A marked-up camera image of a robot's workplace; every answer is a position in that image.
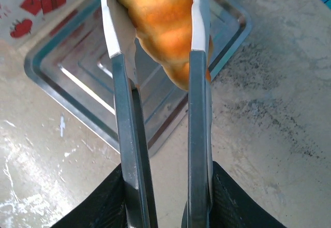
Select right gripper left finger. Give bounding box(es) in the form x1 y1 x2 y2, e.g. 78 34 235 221
50 164 128 228

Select red and white paper bag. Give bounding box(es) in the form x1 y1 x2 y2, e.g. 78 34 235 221
0 0 103 49

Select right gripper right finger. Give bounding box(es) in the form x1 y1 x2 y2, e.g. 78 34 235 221
210 160 288 228

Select metal baking tray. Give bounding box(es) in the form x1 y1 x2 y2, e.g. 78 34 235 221
23 0 253 159

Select white-tipped metal tongs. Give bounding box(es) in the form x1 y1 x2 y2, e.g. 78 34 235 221
100 0 215 228

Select golden croissant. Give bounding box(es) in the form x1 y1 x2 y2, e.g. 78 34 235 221
111 0 215 92

